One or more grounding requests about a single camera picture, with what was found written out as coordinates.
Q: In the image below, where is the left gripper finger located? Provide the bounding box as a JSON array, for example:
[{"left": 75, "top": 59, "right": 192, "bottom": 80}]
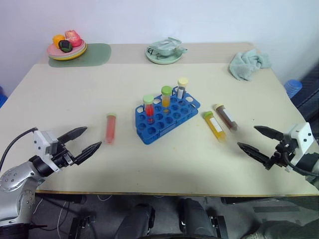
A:
[
  {"left": 74, "top": 141, "right": 103, "bottom": 166},
  {"left": 57, "top": 126, "right": 89, "bottom": 145}
]

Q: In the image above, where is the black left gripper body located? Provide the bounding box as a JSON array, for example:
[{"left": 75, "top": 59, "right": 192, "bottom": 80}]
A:
[{"left": 51, "top": 140, "right": 78, "bottom": 168}]

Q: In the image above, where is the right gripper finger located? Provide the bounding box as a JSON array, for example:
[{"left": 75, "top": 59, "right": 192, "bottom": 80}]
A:
[
  {"left": 236, "top": 141, "right": 272, "bottom": 166},
  {"left": 253, "top": 125, "right": 285, "bottom": 142}
]

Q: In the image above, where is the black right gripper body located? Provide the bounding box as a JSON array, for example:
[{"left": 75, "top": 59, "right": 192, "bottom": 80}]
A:
[{"left": 264, "top": 137, "right": 299, "bottom": 171}]

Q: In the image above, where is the pink tube green cap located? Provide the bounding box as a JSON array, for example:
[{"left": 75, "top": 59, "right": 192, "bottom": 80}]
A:
[{"left": 104, "top": 113, "right": 118, "bottom": 145}]

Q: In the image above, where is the brown tube cream cap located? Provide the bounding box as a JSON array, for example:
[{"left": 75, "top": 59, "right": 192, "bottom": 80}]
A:
[{"left": 213, "top": 103, "right": 239, "bottom": 132}]

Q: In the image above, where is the yellow tube green cap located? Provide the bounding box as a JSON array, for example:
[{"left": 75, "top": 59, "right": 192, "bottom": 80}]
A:
[{"left": 202, "top": 111, "right": 228, "bottom": 143}]

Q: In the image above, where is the red tube green cap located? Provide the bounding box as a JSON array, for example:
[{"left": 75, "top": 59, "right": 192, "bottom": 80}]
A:
[{"left": 142, "top": 94, "right": 156, "bottom": 124}]

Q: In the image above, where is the blue test tube rack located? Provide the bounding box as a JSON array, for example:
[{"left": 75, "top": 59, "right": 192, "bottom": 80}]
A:
[{"left": 134, "top": 92, "right": 201, "bottom": 146}]

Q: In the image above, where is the orange tube green cap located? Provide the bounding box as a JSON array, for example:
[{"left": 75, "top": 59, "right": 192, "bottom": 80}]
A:
[{"left": 160, "top": 85, "right": 172, "bottom": 109}]

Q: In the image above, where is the dark tube cream cap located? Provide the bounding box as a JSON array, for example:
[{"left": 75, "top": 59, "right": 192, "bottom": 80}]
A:
[{"left": 177, "top": 77, "right": 189, "bottom": 99}]

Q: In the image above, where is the black carbon pattern case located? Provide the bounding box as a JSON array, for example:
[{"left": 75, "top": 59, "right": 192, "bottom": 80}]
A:
[{"left": 290, "top": 65, "right": 319, "bottom": 123}]

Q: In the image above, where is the pale green towel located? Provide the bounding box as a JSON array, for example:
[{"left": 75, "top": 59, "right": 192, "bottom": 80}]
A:
[{"left": 229, "top": 48, "right": 272, "bottom": 82}]

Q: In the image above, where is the grey green fabric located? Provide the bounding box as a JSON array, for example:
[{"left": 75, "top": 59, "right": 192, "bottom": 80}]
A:
[{"left": 248, "top": 220, "right": 319, "bottom": 239}]

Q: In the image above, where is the yellow plate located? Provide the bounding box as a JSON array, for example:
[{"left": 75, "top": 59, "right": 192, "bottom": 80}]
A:
[{"left": 48, "top": 44, "right": 88, "bottom": 61}]

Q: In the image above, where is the blue plastic object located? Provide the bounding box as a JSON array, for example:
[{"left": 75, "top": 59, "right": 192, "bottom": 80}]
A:
[{"left": 0, "top": 85, "right": 9, "bottom": 108}]

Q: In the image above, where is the green placemat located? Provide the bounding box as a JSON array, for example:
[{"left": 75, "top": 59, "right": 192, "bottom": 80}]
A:
[{"left": 48, "top": 43, "right": 112, "bottom": 68}]

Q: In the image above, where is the dark rounded robot leg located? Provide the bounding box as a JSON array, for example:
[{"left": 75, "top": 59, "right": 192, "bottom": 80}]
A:
[
  {"left": 116, "top": 203, "right": 156, "bottom": 239},
  {"left": 177, "top": 197, "right": 213, "bottom": 239}
]

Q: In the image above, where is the pink plate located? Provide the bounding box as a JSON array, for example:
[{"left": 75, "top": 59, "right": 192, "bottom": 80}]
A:
[{"left": 47, "top": 40, "right": 87, "bottom": 58}]

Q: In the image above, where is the black green toy ball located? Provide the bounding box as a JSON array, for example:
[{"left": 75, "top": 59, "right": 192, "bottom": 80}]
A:
[{"left": 58, "top": 39, "right": 73, "bottom": 52}]

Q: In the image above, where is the pink toy apple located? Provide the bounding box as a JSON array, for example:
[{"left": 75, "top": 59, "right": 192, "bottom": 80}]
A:
[{"left": 64, "top": 28, "right": 83, "bottom": 48}]

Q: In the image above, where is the orange toy fruit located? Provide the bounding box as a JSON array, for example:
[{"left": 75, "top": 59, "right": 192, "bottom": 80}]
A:
[{"left": 52, "top": 34, "right": 66, "bottom": 46}]

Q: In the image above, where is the pale green plate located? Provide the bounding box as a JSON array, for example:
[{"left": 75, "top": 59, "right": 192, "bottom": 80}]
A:
[{"left": 145, "top": 46, "right": 184, "bottom": 65}]

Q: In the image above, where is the green plate with wrapper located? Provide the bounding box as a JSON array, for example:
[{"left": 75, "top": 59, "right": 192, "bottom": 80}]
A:
[{"left": 149, "top": 37, "right": 188, "bottom": 57}]

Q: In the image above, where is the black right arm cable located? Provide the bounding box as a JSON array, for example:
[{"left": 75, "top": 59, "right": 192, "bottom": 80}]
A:
[{"left": 284, "top": 151, "right": 319, "bottom": 178}]

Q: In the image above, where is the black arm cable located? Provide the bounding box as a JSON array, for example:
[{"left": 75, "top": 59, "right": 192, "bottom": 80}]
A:
[
  {"left": 284, "top": 151, "right": 319, "bottom": 178},
  {"left": 0, "top": 127, "right": 38, "bottom": 170}
]

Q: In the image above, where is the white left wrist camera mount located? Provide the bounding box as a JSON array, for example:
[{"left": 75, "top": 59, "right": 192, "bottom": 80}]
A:
[{"left": 32, "top": 129, "right": 62, "bottom": 173}]

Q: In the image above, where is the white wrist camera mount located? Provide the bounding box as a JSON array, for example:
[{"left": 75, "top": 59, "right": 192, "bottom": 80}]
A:
[
  {"left": 32, "top": 129, "right": 62, "bottom": 173},
  {"left": 283, "top": 121, "right": 314, "bottom": 166}
]

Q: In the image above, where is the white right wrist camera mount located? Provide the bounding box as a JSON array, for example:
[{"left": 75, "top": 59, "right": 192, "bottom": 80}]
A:
[{"left": 283, "top": 121, "right": 314, "bottom": 166}]

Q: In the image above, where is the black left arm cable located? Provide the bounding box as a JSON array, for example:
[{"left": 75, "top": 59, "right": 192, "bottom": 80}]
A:
[{"left": 0, "top": 127, "right": 38, "bottom": 170}]

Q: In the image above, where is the white floor cable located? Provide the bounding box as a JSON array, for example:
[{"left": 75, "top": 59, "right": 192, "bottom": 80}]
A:
[{"left": 56, "top": 194, "right": 113, "bottom": 235}]

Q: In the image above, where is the black metal bracket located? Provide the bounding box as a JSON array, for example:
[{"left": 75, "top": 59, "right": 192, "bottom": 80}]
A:
[
  {"left": 68, "top": 215, "right": 97, "bottom": 239},
  {"left": 208, "top": 215, "right": 229, "bottom": 239}
]

